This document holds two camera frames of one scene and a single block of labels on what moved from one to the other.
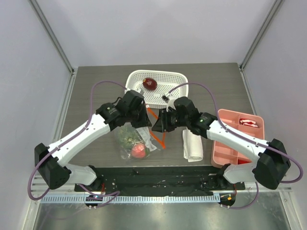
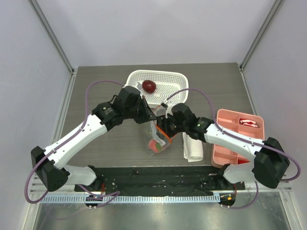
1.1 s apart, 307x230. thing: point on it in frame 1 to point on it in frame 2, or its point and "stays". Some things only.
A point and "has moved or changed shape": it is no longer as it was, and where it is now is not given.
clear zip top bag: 134,143 to 158,142
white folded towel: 193,146 stays
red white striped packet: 249,122 stays
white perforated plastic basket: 175,84 stays
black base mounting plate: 158,181 stays
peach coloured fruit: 138,150 to 155,146
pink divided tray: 250,126 stays
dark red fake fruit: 149,84 has moved or changed shape
